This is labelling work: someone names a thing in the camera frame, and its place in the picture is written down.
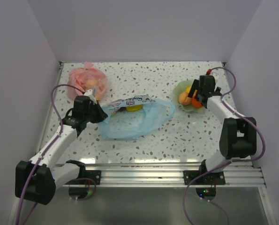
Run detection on yellow pear fruit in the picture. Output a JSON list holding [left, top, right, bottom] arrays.
[[186, 86, 191, 94]]

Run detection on peach fruit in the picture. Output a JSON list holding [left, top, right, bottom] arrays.
[[178, 91, 191, 106]]

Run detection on orange mandarin fruit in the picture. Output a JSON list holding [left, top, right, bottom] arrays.
[[191, 90, 203, 109]]

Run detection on blue printed plastic bag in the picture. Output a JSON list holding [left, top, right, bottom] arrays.
[[98, 95, 175, 141]]

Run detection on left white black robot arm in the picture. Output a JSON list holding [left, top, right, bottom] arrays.
[[15, 95, 107, 205]]

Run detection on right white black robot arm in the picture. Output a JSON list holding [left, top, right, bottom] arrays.
[[189, 75, 256, 184]]

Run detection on orange fruit in pink bag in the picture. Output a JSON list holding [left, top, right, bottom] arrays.
[[85, 79, 102, 100]]

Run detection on yellow fruit in bag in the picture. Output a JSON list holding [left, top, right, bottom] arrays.
[[126, 105, 143, 112]]

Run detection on pink plastic bag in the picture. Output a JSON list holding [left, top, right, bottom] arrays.
[[68, 62, 107, 98]]

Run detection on green wavy bowl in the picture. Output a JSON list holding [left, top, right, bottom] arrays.
[[173, 79, 205, 113]]

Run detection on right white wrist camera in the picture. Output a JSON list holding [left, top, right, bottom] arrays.
[[206, 69, 219, 77]]

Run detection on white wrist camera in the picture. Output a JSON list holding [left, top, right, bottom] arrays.
[[206, 69, 219, 77], [83, 88, 97, 104]]

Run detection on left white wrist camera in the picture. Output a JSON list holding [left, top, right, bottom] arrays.
[[83, 88, 97, 104]]

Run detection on left black mounting bracket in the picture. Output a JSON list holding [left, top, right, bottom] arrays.
[[79, 170, 101, 186]]

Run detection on black mounting bracket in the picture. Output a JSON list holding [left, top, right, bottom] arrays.
[[79, 170, 101, 186], [183, 170, 226, 185]]

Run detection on right black mounting bracket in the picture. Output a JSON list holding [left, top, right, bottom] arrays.
[[183, 170, 226, 185]]

